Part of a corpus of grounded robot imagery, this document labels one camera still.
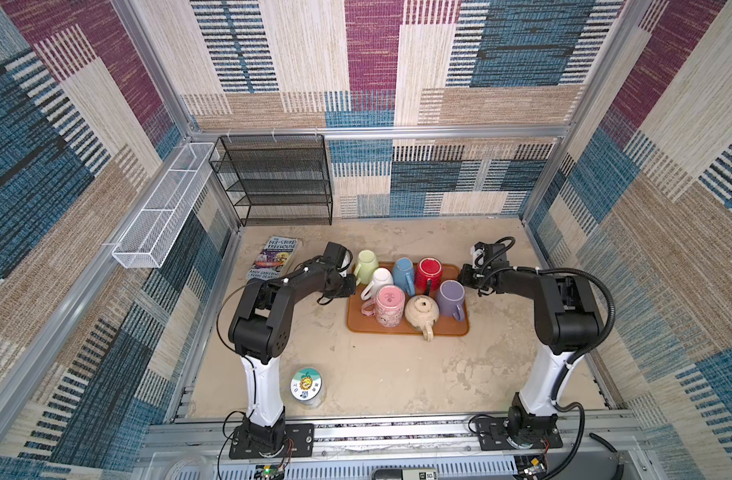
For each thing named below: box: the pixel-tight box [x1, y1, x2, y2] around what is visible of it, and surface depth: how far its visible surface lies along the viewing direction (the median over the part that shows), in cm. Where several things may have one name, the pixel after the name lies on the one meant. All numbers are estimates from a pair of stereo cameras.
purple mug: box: [437, 279, 465, 322], surface depth 91 cm
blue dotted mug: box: [392, 257, 416, 297], surface depth 96 cm
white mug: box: [360, 267, 394, 301], surface depth 95 cm
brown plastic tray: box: [346, 261, 469, 342], surface depth 93 cm
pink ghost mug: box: [361, 284, 406, 328], surface depth 88 cm
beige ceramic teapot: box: [404, 294, 440, 342], surface depth 89 cm
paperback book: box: [246, 236, 299, 281], surface depth 110 cm
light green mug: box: [354, 249, 379, 286], surface depth 98 cm
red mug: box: [415, 257, 443, 293], surface depth 98 cm
